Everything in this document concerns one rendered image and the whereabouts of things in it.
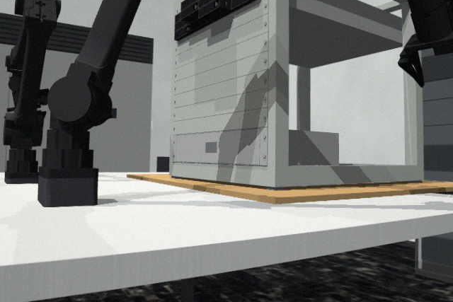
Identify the orange flat board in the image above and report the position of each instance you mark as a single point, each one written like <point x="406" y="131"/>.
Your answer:
<point x="298" y="194"/>

